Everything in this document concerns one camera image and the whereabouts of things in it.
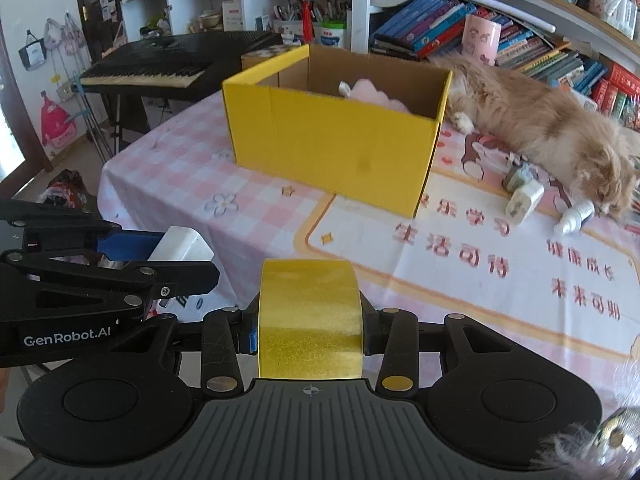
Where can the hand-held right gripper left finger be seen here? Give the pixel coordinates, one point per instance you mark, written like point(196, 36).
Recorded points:
point(253, 342)

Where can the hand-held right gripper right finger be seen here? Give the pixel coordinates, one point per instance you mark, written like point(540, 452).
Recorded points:
point(370, 335)

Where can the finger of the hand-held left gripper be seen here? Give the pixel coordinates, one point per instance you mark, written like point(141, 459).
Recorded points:
point(127, 246)
point(100, 272)

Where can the white charger plug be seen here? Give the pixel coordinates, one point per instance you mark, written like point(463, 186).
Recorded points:
point(180, 245)
point(525, 202)

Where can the yellow tape roll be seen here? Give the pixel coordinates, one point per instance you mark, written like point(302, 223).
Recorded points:
point(310, 320)

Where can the yellow cardboard box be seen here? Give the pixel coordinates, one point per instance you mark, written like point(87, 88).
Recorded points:
point(325, 155)

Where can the small white bottle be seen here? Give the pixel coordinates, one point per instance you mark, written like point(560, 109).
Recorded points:
point(572, 219)

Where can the pink plush toy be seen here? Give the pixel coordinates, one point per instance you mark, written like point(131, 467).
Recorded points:
point(372, 92)

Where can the pink checkered desktop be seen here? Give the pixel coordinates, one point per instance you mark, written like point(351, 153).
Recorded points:
point(190, 170)

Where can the red black bag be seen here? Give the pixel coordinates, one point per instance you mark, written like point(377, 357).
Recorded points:
point(65, 192)

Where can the red backpack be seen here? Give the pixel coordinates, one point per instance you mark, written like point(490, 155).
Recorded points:
point(55, 122)

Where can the black keyboard piano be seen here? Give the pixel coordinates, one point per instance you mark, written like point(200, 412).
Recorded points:
point(165, 57)

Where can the dark tote bag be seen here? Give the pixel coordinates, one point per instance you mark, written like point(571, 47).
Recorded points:
point(32, 55)

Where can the pink hanging bag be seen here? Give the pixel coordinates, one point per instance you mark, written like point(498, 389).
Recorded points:
point(65, 37)

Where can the beige bowl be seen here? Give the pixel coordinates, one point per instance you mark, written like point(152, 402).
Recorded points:
point(210, 21)

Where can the white box with red label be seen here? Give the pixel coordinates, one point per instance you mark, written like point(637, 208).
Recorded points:
point(232, 15)

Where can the orange fluffy cat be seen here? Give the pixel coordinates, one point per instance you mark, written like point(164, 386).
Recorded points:
point(530, 115)

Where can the pen holder cup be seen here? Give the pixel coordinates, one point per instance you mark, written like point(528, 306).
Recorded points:
point(285, 24)

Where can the white green cup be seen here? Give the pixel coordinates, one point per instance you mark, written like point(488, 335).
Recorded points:
point(333, 37)

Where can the pink mug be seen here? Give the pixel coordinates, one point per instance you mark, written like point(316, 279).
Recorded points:
point(480, 40)

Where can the row of colourful books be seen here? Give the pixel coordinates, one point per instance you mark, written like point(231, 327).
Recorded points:
point(430, 25)

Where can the white shelf unit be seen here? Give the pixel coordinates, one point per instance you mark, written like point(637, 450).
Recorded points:
point(361, 5)

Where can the white light bar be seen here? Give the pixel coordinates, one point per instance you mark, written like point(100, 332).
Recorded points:
point(495, 6)

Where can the thick red book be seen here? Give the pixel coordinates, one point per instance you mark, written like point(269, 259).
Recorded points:
point(622, 80)

